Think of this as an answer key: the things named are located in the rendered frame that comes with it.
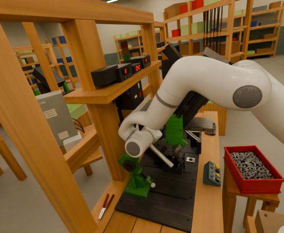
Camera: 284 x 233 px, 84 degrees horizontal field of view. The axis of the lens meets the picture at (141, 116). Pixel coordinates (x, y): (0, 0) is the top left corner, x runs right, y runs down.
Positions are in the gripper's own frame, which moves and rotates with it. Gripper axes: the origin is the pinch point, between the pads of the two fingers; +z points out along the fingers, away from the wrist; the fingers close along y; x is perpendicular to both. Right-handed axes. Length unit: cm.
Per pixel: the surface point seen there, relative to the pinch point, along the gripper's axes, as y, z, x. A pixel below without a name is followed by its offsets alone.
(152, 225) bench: -35, -22, 29
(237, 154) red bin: -53, 39, -15
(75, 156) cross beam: 17.3, -31.0, 29.7
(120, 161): 0.1, -14.0, 24.5
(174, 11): 187, 357, -96
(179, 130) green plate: -10.7, 13.3, -4.8
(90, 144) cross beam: 18.4, -19.4, 28.7
